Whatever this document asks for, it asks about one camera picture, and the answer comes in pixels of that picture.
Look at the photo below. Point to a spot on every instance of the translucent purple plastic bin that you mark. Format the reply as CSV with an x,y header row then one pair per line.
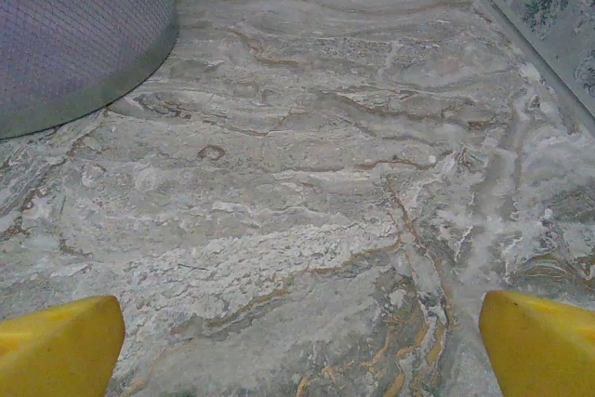
x,y
70,34

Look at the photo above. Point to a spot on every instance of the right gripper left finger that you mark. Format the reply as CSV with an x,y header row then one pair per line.
x,y
56,350

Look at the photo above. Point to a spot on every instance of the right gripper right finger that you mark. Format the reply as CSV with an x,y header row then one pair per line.
x,y
544,350

